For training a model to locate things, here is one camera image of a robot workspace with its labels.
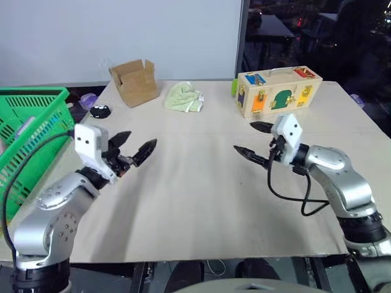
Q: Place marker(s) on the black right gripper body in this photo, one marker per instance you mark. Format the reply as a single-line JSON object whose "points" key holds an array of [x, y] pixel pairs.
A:
{"points": [[277, 149]]}

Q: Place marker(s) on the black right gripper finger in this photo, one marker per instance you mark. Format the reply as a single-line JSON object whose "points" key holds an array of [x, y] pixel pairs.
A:
{"points": [[262, 126], [252, 155]]}

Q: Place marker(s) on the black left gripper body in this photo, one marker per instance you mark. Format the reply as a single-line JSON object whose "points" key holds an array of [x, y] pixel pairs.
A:
{"points": [[117, 160]]}

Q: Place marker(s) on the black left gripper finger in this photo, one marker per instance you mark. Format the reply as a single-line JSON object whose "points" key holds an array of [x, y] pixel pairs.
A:
{"points": [[146, 152], [120, 138]]}

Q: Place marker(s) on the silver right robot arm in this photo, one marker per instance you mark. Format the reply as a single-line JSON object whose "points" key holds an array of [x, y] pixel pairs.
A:
{"points": [[345, 177]]}

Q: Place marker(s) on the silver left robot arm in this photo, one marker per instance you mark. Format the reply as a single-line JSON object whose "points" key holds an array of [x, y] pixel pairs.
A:
{"points": [[52, 210]]}

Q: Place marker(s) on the green plastic basket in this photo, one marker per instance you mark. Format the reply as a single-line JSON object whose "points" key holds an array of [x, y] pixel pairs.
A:
{"points": [[36, 125]]}

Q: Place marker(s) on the black round object white dots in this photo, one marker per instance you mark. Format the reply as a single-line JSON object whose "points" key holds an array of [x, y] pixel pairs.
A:
{"points": [[100, 111]]}

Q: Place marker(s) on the wooden lock puzzle box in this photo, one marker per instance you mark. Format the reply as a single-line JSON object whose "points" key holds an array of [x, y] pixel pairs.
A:
{"points": [[275, 91]]}

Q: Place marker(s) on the small green object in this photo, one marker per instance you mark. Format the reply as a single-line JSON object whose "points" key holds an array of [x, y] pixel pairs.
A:
{"points": [[234, 88]]}

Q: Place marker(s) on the purple crumpled object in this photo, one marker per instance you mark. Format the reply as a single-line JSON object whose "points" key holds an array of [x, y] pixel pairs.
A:
{"points": [[88, 100]]}

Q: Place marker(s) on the open brown cardboard box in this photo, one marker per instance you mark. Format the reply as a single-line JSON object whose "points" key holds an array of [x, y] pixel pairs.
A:
{"points": [[137, 88]]}

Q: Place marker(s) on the light green towel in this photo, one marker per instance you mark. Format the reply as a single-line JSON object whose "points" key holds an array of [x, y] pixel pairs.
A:
{"points": [[181, 97]]}

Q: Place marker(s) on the pale purple object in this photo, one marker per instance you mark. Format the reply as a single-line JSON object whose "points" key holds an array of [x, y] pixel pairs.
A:
{"points": [[358, 100]]}

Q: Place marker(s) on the purple and white packet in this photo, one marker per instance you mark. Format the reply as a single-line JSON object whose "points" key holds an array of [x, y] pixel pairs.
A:
{"points": [[26, 125]]}

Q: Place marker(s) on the dark background table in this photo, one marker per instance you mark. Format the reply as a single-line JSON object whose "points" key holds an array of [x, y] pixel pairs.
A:
{"points": [[275, 26]]}

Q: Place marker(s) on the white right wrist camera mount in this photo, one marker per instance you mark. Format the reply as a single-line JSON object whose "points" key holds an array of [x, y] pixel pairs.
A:
{"points": [[288, 129]]}

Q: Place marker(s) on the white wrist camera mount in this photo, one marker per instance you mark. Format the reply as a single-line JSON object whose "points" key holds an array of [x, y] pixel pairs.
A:
{"points": [[288, 129], [88, 143]]}

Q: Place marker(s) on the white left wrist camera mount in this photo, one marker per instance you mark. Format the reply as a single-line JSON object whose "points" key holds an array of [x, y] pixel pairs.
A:
{"points": [[88, 143]]}

